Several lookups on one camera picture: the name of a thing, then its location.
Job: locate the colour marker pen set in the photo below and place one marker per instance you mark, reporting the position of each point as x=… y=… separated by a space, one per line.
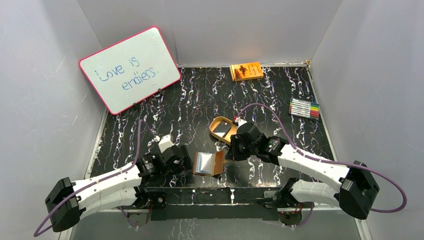
x=304 y=109

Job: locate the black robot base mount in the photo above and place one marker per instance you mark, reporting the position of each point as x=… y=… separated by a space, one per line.
x=264 y=203

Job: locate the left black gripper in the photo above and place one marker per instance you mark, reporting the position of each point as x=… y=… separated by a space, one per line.
x=185 y=158

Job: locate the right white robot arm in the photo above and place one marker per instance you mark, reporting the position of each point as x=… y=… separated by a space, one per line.
x=350 y=188

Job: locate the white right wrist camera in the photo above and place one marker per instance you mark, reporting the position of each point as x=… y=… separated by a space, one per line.
x=238 y=121

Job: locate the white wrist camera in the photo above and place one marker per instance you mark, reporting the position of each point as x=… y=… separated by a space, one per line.
x=238 y=121
x=164 y=142

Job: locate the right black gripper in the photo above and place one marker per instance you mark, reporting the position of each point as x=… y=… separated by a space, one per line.
x=232 y=154

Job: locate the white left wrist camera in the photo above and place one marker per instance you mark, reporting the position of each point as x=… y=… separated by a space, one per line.
x=164 y=142

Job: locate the pink framed whiteboard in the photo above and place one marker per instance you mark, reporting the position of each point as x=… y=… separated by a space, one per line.
x=131 y=70

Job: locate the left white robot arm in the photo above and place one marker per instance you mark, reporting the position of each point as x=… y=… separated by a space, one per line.
x=70 y=201

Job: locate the gold oval tin tray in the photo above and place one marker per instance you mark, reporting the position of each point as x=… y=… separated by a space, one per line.
x=215 y=122

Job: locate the brown leather card holder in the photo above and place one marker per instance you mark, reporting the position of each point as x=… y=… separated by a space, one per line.
x=209 y=164

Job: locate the aluminium rail frame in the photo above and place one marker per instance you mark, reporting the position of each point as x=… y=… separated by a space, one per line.
x=168 y=203

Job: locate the orange book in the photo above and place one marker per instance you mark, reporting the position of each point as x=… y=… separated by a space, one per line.
x=246 y=71

